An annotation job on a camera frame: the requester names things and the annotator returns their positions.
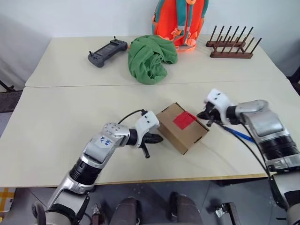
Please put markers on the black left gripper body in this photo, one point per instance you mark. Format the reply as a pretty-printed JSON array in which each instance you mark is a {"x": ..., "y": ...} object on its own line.
[{"x": 144, "y": 140}]

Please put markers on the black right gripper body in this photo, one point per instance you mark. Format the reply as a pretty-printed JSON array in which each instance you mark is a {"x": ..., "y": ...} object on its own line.
[{"x": 218, "y": 118}]

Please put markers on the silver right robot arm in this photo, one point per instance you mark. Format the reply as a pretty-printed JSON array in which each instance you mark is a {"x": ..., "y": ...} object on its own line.
[{"x": 264, "y": 122}]

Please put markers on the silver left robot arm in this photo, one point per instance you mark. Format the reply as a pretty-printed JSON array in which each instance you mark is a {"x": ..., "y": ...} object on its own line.
[{"x": 98, "y": 150}]

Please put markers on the red tape patch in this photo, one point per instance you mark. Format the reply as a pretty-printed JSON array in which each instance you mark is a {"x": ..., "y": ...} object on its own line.
[{"x": 184, "y": 120}]

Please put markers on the brown cardboard box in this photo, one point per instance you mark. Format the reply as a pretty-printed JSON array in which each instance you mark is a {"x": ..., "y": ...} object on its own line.
[{"x": 182, "y": 136}]

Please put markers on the dark wooden peg rack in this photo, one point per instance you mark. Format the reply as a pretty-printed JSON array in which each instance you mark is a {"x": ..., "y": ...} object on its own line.
[{"x": 230, "y": 55}]

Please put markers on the dark rounded shape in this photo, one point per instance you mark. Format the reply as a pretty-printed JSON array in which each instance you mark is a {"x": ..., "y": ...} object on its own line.
[
  {"x": 127, "y": 211},
  {"x": 186, "y": 208}
]

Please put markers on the crumpled green cloth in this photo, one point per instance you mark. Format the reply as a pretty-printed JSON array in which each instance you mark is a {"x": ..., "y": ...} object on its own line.
[{"x": 145, "y": 61}]

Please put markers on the dark grey handheld controller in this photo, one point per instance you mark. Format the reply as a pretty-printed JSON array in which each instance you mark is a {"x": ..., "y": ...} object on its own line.
[{"x": 106, "y": 52}]

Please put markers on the black table leg with castor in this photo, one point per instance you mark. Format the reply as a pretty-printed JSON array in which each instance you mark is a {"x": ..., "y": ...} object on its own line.
[{"x": 232, "y": 213}]

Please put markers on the orange and teal backpack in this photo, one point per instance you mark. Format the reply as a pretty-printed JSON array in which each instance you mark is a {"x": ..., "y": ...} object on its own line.
[{"x": 178, "y": 18}]

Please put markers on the black stand leg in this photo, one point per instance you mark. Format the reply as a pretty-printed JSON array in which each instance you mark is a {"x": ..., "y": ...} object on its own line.
[{"x": 7, "y": 86}]

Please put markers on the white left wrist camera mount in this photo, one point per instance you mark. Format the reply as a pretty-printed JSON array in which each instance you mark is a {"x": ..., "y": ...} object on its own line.
[{"x": 146, "y": 122}]

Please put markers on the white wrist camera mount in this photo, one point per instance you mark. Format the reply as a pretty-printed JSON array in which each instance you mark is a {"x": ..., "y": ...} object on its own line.
[
  {"x": 219, "y": 99},
  {"x": 146, "y": 122}
]

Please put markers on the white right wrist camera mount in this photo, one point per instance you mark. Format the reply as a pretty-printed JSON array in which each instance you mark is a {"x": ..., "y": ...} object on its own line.
[{"x": 219, "y": 99}]

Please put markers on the small metal bracket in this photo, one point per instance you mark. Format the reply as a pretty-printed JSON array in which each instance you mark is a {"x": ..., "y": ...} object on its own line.
[{"x": 98, "y": 214}]

